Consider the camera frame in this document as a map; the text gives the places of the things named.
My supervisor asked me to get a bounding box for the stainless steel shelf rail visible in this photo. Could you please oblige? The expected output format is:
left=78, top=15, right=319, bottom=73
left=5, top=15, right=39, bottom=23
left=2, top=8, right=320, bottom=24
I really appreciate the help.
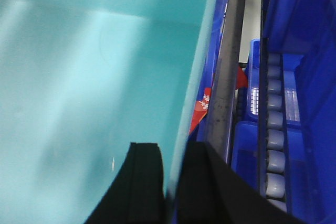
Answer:
left=204, top=0, right=245, bottom=163

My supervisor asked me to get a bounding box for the grey roller track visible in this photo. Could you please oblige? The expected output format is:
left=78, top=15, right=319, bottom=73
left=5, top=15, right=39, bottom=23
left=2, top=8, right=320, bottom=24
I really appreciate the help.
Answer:
left=266, top=54, right=286, bottom=199

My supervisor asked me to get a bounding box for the dark blue bin lower centre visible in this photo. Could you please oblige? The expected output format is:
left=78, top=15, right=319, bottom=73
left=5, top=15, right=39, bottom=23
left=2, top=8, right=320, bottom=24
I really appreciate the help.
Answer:
left=188, top=0, right=228, bottom=142

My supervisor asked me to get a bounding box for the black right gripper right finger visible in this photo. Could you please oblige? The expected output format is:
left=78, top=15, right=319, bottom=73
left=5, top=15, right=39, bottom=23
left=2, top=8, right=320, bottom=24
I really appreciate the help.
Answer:
left=177, top=142, right=301, bottom=223

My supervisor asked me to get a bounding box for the dark blue bin lower right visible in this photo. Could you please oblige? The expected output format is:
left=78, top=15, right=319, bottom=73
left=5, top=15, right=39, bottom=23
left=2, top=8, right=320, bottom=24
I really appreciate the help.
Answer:
left=230, top=0, right=336, bottom=224

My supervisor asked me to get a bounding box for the light blue plastic bin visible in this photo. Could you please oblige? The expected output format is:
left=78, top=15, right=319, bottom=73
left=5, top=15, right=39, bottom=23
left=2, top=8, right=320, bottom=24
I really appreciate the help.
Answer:
left=1, top=0, right=216, bottom=223

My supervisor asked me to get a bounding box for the dark blue bin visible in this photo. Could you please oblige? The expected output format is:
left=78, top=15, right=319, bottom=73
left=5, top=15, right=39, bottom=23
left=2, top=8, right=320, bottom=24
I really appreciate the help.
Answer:
left=188, top=0, right=228, bottom=142
left=230, top=0, right=336, bottom=224

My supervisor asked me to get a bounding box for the red snack bag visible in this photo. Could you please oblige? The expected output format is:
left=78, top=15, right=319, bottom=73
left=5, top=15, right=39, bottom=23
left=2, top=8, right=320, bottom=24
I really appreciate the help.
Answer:
left=189, top=66, right=248, bottom=134

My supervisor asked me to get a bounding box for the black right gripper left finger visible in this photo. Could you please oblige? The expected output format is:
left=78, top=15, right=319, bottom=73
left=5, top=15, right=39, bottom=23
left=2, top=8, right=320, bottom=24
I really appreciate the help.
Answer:
left=85, top=142, right=164, bottom=223

